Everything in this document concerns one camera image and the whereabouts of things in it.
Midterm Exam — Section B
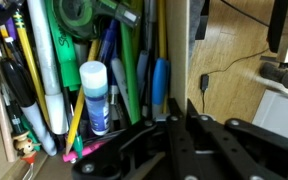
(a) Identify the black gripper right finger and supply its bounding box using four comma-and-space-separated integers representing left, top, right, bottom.
185, 98, 288, 180

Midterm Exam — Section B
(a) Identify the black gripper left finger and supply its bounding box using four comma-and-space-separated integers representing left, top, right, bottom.
72, 98, 198, 180

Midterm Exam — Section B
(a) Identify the blue capped marker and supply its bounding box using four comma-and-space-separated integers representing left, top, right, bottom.
151, 57, 171, 118

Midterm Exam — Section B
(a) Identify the white flat panel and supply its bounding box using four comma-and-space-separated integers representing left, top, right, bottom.
251, 89, 288, 145

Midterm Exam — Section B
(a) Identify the grey blue pen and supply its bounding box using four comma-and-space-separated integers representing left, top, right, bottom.
136, 49, 151, 118

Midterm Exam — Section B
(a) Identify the glue stick blue label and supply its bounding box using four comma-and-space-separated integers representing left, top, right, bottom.
79, 60, 112, 137

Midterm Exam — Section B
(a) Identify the pink highlighter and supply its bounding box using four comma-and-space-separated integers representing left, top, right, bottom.
62, 140, 108, 164

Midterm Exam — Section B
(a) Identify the teal green pen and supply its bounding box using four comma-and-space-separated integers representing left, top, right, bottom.
72, 132, 84, 160

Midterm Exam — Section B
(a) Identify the sharpened yellow pencil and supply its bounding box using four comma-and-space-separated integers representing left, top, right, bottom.
64, 39, 101, 156

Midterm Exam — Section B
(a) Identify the plain yellow pencil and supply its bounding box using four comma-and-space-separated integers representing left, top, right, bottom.
156, 0, 168, 61

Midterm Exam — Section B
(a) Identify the dark blue pen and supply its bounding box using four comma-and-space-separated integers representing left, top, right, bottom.
97, 19, 120, 66

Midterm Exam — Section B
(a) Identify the black stand leg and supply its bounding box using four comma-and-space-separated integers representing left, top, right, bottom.
266, 0, 288, 54

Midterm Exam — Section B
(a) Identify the green Sharpie marker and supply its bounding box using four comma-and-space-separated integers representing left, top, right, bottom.
43, 0, 82, 92

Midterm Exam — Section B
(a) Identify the wooden doll pen topper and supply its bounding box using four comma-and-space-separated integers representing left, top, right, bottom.
11, 130, 41, 165

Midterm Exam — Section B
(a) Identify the green correction tape dispenser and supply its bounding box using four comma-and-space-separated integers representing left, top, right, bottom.
52, 0, 142, 40

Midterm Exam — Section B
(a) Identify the grey marker white cap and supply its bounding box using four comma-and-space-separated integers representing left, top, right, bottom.
26, 0, 70, 136

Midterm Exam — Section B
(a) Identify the yellow pencil striped end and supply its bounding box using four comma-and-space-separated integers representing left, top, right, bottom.
12, 9, 52, 126

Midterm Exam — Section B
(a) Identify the black capped grey marker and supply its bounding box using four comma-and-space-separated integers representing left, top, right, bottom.
0, 57, 58, 158

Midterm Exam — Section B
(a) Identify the purple pen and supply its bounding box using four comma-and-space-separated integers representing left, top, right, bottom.
4, 17, 18, 42

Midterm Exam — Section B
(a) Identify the black adapter with cable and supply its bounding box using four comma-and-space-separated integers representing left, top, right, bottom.
199, 46, 273, 115

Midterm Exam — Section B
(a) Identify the thin black cable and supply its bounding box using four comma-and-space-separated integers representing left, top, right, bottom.
221, 0, 271, 28

